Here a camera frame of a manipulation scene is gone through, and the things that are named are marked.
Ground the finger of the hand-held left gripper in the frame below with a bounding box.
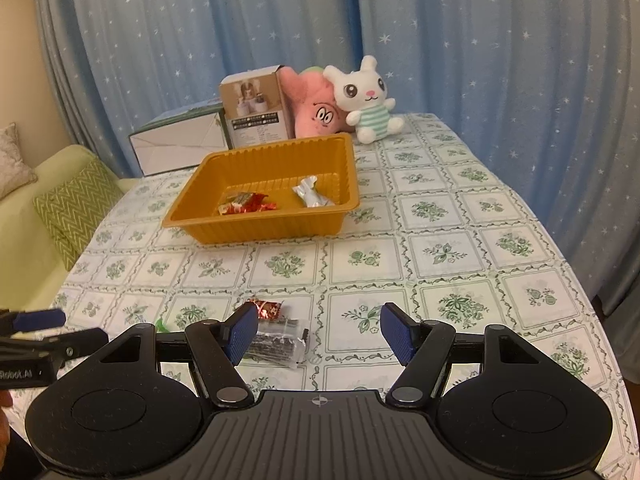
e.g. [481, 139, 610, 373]
[0, 328, 110, 359]
[0, 308, 67, 334]

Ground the pale yellow sofa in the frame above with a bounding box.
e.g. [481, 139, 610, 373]
[0, 145, 141, 321]

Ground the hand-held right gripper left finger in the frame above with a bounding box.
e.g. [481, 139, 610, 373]
[95, 304, 261, 408]

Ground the white bunny plush toy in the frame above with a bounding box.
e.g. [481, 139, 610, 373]
[322, 55, 406, 145]

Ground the red gold-print snack packet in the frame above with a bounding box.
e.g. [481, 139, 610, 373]
[248, 298, 285, 321]

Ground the blue star-print curtain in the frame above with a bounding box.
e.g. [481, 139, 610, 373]
[32, 0, 640, 311]

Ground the grey patterned cushion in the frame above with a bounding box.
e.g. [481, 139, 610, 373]
[0, 122, 38, 201]

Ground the clear packet dark snack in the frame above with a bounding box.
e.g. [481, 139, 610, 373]
[245, 316, 310, 368]

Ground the white flat cardboard box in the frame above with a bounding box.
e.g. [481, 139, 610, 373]
[126, 100, 232, 177]

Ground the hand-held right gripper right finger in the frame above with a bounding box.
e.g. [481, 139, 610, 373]
[379, 302, 546, 408]

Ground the pink plush toy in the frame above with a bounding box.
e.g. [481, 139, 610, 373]
[280, 66, 353, 139]

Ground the silver foil snack packet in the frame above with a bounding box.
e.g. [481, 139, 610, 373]
[291, 175, 334, 209]

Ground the orange plastic tray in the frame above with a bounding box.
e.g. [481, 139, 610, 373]
[161, 133, 361, 245]

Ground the green zigzag cushion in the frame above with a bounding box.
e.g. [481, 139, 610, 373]
[50, 225, 86, 272]
[32, 162, 123, 261]

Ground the small beige product box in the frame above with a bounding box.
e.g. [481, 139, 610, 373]
[219, 65, 296, 150]

